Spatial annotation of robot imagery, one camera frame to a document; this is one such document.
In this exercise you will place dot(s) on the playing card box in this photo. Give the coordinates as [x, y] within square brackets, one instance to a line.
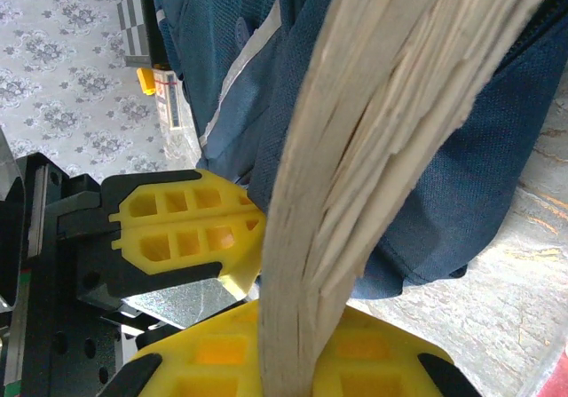
[169, 99]

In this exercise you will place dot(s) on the navy blue student backpack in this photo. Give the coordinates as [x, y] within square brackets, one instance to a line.
[444, 192]

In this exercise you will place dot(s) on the small yellow block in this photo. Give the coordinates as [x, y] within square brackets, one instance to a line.
[145, 81]

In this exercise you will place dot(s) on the yellow cartoon cover book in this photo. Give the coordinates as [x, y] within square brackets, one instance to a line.
[310, 192]

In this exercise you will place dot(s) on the red rectangular box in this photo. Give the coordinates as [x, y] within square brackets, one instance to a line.
[557, 386]

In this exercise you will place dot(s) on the folding chessboard box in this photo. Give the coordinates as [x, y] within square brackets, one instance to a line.
[133, 15]

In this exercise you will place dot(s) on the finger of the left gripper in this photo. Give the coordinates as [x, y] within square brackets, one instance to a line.
[186, 243]
[177, 201]

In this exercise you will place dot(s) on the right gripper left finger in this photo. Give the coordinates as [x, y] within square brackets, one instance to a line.
[213, 357]

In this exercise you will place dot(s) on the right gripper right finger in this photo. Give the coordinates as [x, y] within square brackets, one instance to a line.
[381, 361]

